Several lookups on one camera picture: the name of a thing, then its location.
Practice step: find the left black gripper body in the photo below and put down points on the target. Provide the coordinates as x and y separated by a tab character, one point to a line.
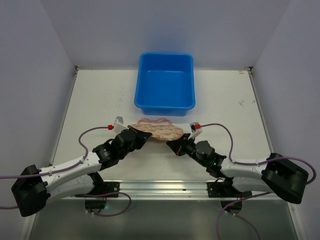
135	137

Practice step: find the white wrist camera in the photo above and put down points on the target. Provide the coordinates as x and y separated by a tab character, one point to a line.
196	130
118	125

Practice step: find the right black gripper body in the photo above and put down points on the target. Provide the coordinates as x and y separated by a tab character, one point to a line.
183	144

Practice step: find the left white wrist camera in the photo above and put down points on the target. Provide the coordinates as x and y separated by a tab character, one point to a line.
118	125

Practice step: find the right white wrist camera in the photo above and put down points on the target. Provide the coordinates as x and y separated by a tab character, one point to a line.
196	130

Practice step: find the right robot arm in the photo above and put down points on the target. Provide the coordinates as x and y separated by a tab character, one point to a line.
275	174

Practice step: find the aluminium mounting rail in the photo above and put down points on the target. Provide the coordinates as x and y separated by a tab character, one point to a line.
162	190

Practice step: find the floral mesh laundry bag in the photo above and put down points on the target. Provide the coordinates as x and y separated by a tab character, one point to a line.
161	129

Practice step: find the blue plastic bin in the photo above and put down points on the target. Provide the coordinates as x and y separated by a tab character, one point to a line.
165	84

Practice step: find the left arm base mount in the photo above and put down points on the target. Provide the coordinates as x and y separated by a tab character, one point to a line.
98	197

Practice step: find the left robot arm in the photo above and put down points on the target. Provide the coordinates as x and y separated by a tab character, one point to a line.
36	187

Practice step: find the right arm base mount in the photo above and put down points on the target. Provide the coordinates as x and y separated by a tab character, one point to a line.
223	188

